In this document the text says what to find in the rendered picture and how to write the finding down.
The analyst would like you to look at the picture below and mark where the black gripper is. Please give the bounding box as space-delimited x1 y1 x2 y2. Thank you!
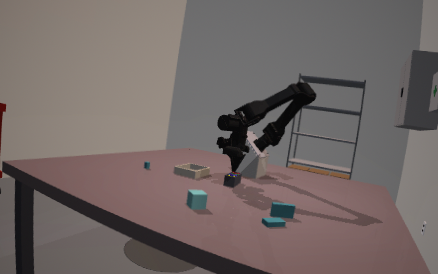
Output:
222 131 250 172

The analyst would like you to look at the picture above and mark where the beige rectangular tray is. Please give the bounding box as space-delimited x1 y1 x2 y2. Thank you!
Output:
173 163 210 179

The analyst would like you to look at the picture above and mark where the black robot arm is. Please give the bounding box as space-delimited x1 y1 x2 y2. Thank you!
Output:
216 82 317 153

